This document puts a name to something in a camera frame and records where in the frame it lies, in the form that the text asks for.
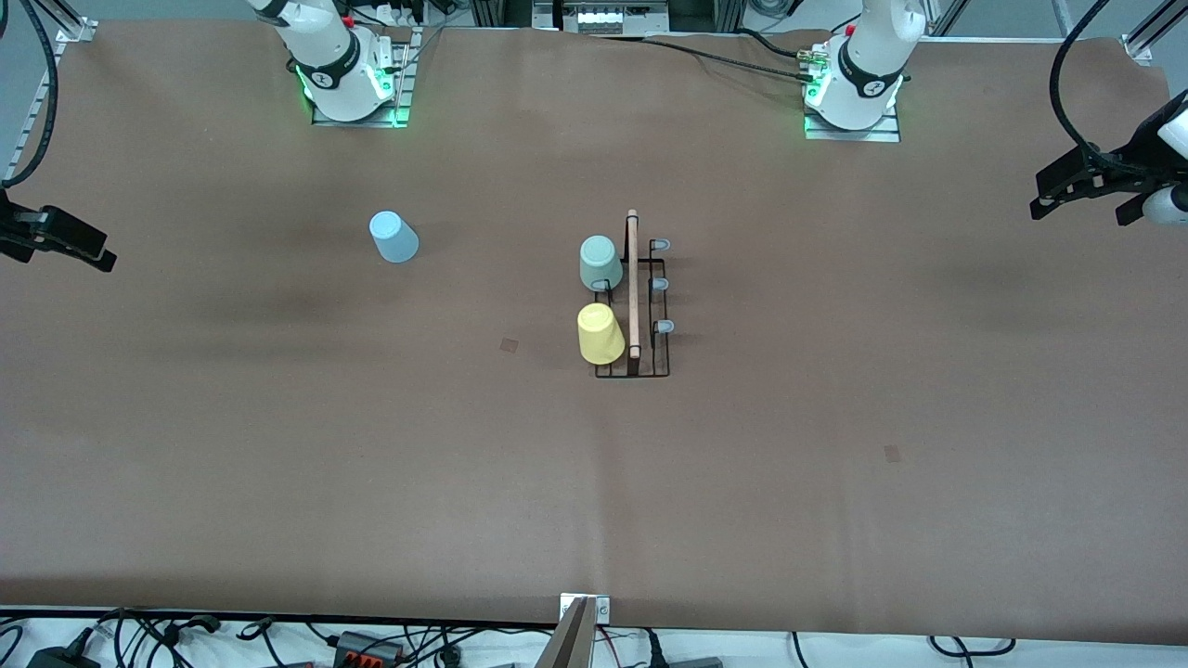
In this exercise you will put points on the yellow plastic cup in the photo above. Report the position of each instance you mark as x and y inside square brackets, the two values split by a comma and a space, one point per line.
[601, 334]

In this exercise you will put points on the black orange connector box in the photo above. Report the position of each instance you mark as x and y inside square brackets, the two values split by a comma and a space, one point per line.
[367, 648]

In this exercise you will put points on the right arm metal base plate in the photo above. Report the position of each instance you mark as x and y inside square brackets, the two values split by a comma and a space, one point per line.
[357, 122]

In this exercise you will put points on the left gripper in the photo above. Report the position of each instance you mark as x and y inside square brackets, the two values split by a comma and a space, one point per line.
[1138, 155]

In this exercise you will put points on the brown table cover sheet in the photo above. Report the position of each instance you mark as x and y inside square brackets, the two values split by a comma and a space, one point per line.
[742, 482]

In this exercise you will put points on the slotted aluminium rail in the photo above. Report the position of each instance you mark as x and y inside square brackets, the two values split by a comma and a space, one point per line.
[37, 111]

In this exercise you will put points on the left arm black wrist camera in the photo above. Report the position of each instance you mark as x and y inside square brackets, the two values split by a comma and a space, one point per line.
[1128, 172]

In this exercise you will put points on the aluminium profile post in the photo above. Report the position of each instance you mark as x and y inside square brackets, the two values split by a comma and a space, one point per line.
[70, 23]
[1151, 32]

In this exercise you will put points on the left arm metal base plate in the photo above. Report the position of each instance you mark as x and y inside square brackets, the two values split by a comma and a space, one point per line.
[854, 135]

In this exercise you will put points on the grey electrical box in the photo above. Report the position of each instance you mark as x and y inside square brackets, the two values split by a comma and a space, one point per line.
[613, 19]

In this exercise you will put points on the white power strip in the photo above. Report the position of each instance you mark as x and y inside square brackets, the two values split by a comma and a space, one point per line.
[399, 11]

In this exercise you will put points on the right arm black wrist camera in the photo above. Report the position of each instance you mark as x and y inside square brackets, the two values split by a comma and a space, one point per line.
[20, 218]

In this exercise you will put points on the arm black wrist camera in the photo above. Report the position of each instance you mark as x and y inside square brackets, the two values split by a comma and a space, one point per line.
[20, 218]
[1128, 172]

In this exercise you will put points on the pale green plastic cup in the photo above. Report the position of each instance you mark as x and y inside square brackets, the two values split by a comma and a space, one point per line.
[601, 264]

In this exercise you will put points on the black power adapter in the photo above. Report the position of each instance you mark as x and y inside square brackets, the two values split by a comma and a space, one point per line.
[60, 661]

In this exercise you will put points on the camera mount post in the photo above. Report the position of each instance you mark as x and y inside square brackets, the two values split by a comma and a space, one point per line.
[571, 640]

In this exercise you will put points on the black plug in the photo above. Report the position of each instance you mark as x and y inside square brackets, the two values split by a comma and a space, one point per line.
[682, 662]

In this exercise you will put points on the light blue plastic cup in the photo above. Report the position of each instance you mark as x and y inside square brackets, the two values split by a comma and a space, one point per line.
[394, 239]

